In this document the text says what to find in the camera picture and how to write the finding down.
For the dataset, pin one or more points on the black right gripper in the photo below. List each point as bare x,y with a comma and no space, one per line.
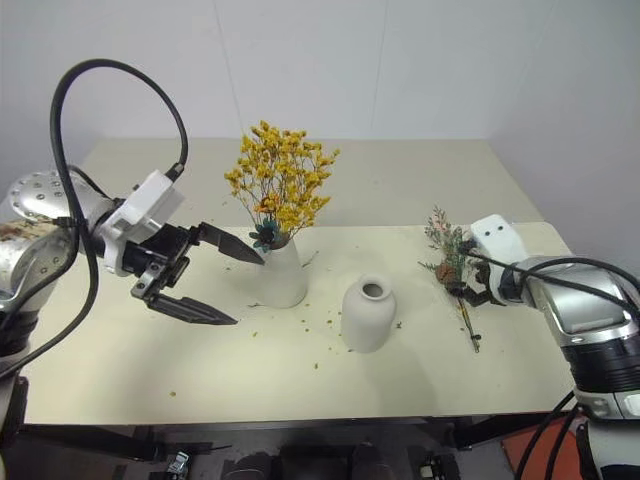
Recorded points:
484,285

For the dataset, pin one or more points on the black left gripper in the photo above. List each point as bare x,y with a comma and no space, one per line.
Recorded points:
160,247

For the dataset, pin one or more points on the green and pink flower bouquet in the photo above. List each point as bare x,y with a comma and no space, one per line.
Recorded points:
450,250

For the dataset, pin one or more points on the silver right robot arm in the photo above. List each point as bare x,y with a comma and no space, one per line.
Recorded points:
590,310

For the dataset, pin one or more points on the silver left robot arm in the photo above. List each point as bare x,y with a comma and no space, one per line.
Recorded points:
35,250

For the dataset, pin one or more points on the yellow dried flower bouquet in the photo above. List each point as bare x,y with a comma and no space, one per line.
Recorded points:
282,180

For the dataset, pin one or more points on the white tapered vase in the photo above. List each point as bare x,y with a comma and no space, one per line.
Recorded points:
282,277

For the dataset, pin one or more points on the white bottle-shaped vase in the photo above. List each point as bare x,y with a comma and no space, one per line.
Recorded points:
367,322

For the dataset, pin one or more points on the metal table clamp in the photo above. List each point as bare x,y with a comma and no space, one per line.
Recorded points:
430,471
179,462

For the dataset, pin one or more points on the dark rounded shape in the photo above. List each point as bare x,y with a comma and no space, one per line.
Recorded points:
247,467

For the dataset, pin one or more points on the orange floor mat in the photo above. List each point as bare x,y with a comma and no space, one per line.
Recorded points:
545,445

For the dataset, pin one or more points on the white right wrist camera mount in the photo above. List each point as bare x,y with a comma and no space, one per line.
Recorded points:
497,240

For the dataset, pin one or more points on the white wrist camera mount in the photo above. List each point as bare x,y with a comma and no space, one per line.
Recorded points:
150,202
497,240

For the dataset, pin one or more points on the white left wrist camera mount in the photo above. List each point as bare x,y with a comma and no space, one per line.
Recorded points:
150,202

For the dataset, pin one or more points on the black table frame bar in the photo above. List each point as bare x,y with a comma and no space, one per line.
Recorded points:
280,430

